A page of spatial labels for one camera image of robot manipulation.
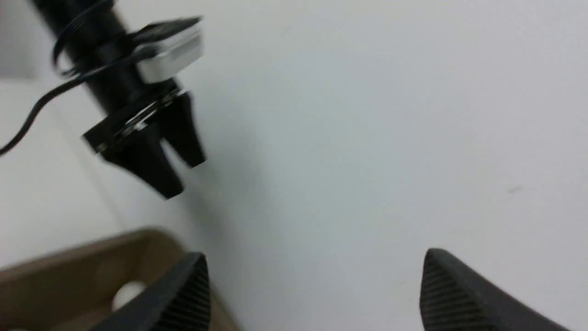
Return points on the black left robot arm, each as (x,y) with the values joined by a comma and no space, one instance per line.
(132,77)

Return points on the white ping-pong ball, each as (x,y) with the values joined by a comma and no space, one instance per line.
(127,293)

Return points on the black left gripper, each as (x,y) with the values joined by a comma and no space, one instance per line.
(130,136)

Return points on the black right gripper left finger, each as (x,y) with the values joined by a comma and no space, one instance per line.
(180,300)

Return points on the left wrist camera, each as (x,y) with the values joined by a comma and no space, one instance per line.
(173,46)

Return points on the tan plastic bin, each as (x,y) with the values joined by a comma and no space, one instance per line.
(72,289)

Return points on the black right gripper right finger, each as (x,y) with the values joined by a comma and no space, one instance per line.
(455,297)

